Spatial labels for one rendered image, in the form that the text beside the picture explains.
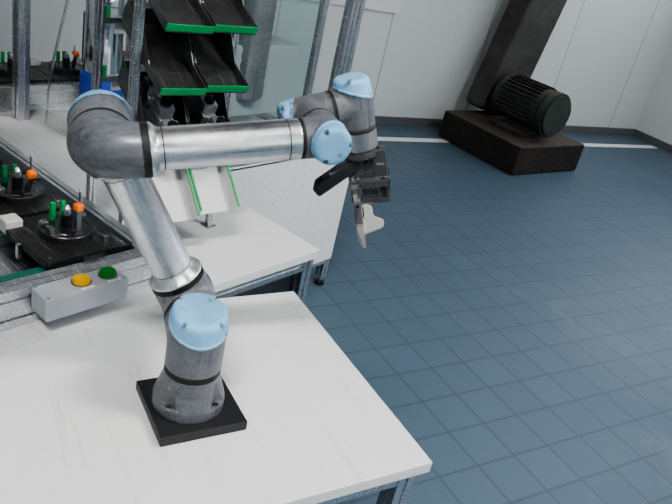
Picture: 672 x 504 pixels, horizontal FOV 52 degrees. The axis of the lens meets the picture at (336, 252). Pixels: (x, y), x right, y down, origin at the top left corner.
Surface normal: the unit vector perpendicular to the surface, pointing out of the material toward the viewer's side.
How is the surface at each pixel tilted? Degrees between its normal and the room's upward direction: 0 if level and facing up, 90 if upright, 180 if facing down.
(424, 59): 90
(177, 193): 45
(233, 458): 0
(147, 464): 0
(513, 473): 0
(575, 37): 90
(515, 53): 90
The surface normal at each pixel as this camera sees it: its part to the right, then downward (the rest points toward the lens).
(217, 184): 0.58, -0.29
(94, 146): -0.23, 0.14
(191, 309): 0.25, -0.80
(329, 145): 0.30, 0.48
